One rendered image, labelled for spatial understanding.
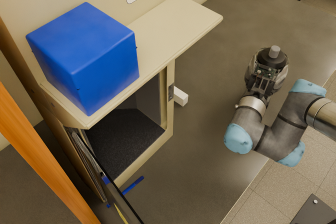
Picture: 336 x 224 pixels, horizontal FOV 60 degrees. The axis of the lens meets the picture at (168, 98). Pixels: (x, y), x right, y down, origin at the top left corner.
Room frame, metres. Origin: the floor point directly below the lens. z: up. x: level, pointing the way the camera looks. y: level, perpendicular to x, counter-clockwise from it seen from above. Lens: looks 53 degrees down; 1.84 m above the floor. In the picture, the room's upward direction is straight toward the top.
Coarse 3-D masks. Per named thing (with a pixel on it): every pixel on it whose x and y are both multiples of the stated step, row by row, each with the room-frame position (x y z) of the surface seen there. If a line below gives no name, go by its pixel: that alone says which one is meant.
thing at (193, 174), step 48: (240, 0) 1.32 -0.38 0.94; (288, 0) 1.32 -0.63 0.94; (192, 48) 0.96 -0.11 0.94; (240, 48) 0.96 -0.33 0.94; (288, 48) 0.96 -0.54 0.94; (192, 96) 0.69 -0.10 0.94; (240, 96) 0.69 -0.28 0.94; (48, 144) 0.48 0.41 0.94; (192, 144) 0.48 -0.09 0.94; (0, 192) 0.31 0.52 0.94; (48, 192) 0.31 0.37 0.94; (144, 192) 0.31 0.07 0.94; (192, 192) 0.31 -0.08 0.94; (240, 192) 0.31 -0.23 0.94
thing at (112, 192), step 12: (72, 132) 0.27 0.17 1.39; (84, 156) 0.24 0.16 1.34; (96, 168) 0.20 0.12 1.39; (96, 180) 0.25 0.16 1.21; (108, 180) 0.18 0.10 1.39; (108, 192) 0.18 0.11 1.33; (108, 204) 0.25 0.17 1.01; (120, 204) 0.14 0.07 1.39; (120, 216) 0.17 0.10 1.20; (132, 216) 0.12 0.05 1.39
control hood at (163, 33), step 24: (168, 0) 0.49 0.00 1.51; (144, 24) 0.42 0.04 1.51; (168, 24) 0.42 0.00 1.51; (192, 24) 0.42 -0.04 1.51; (216, 24) 0.43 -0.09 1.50; (144, 48) 0.35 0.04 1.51; (168, 48) 0.35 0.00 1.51; (144, 72) 0.30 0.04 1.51; (48, 96) 0.27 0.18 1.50; (120, 96) 0.26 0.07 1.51; (72, 120) 0.23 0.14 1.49; (96, 120) 0.22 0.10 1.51
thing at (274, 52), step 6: (264, 48) 0.70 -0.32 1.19; (270, 48) 0.67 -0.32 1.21; (276, 48) 0.67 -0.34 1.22; (258, 54) 0.68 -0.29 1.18; (264, 54) 0.67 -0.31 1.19; (270, 54) 0.66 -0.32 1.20; (276, 54) 0.66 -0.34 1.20; (282, 54) 0.67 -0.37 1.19; (264, 60) 0.65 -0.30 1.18; (270, 60) 0.64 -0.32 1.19; (276, 60) 0.64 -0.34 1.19; (282, 60) 0.64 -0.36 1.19; (270, 66) 0.63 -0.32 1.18; (276, 66) 0.63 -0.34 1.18
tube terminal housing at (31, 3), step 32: (0, 0) 0.29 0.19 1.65; (32, 0) 0.31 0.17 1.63; (64, 0) 0.34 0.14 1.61; (96, 0) 0.38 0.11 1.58; (160, 0) 0.48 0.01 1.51; (0, 32) 0.31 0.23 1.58; (32, 64) 0.29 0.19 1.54; (32, 96) 0.34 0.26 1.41; (160, 96) 0.52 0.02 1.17; (96, 192) 0.29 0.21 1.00
